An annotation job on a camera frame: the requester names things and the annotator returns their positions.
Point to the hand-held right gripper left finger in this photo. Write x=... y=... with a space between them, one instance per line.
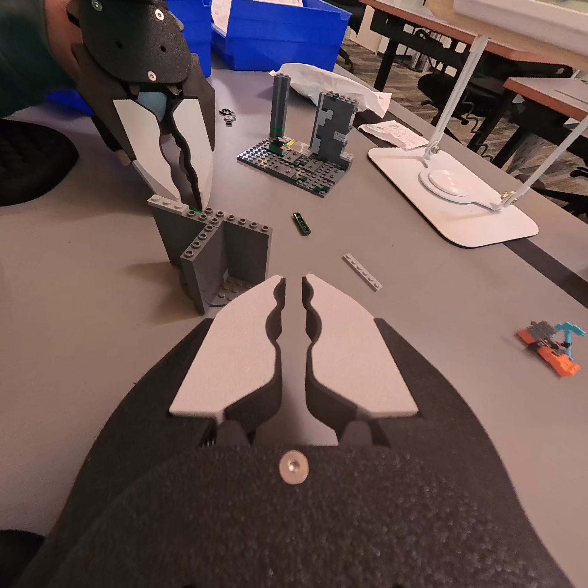
x=229 y=363

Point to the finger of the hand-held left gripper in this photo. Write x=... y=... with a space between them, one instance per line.
x=198 y=138
x=142 y=138

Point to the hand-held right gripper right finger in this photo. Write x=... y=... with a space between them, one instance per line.
x=358 y=363

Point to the dark grey cross wall piece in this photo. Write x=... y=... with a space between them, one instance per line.
x=243 y=252

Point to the small black brick piece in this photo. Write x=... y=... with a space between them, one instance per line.
x=227 y=116

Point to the blue plastic bin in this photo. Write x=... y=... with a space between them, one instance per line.
x=193 y=36
x=275 y=41

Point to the long light grey plate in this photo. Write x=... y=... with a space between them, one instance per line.
x=363 y=272

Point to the black mesh cushion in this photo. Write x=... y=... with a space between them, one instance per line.
x=32 y=160

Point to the white papers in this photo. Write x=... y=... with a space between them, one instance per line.
x=257 y=11

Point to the grey brick build on baseplate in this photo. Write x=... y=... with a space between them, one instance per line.
x=330 y=124

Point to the dark green plate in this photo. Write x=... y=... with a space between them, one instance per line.
x=302 y=223

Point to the white paper bag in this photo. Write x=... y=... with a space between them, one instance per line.
x=330 y=85

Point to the orange brick mini build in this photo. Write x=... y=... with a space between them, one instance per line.
x=551 y=353

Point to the white printed paper sheet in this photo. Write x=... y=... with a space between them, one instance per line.
x=393 y=133

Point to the brown wooden table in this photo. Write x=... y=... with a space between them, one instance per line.
x=542 y=89
x=505 y=46

